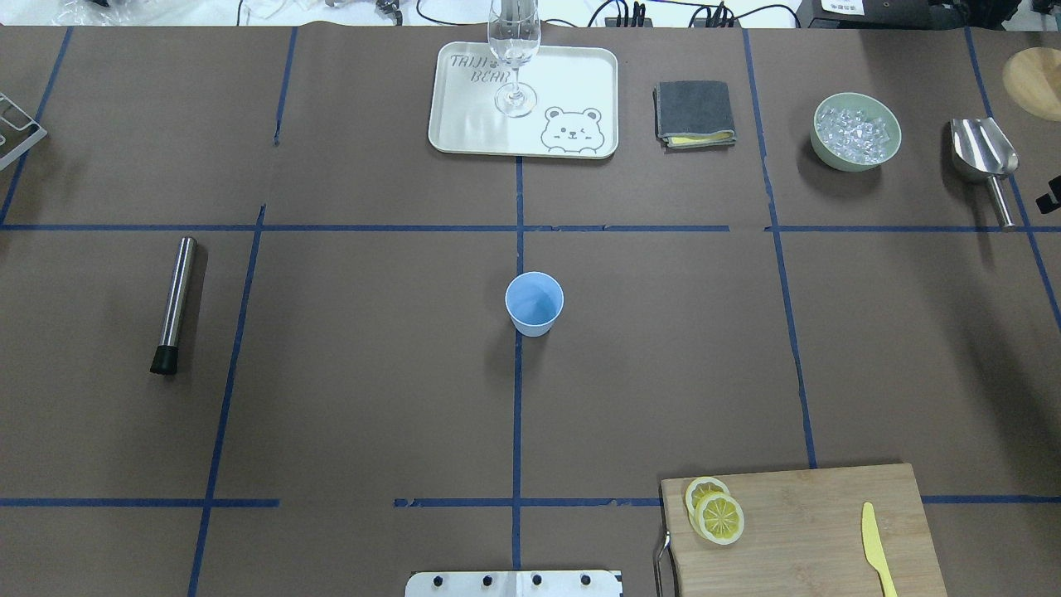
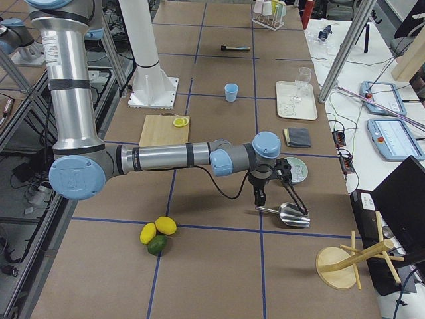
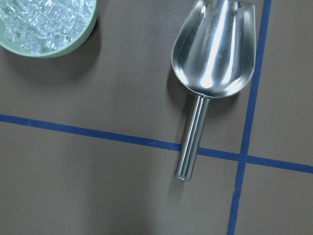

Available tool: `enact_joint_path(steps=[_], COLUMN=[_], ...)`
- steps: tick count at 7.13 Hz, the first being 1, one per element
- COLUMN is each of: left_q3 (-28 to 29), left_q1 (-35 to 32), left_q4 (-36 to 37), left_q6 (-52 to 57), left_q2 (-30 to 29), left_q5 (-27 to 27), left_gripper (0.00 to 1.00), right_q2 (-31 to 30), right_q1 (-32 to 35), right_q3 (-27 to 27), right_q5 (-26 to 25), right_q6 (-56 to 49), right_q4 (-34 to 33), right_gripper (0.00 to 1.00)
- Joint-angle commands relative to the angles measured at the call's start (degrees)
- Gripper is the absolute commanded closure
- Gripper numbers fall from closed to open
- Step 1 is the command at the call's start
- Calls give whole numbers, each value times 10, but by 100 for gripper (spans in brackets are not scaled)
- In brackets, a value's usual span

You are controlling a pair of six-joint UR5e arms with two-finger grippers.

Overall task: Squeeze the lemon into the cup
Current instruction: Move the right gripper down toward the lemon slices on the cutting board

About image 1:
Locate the clear wine glass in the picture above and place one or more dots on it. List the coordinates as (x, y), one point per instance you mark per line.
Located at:
(514, 36)

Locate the metal ice scoop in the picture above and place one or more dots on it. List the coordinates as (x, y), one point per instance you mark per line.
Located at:
(982, 153)

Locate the lemon slice back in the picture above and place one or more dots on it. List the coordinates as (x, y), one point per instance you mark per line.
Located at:
(700, 488)

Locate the light blue paper cup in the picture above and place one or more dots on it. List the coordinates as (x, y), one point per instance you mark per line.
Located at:
(534, 300)

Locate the green bowl of ice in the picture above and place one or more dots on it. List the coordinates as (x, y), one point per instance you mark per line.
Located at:
(852, 132)

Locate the white wire cup rack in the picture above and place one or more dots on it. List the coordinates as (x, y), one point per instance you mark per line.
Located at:
(19, 132)

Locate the round wooden stand base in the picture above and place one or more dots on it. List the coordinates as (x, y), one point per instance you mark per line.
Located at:
(1032, 79)

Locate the cream bear serving tray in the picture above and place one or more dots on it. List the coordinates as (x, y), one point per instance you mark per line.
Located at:
(575, 116)

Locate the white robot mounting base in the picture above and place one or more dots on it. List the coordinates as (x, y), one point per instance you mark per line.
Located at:
(516, 583)

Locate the yellow plastic knife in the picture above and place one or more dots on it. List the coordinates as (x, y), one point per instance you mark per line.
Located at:
(873, 549)

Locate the grey yellow folded cloth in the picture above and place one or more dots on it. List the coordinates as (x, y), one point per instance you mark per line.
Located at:
(693, 114)

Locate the steel muddler black tip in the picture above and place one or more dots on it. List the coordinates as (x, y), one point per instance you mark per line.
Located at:
(165, 361)

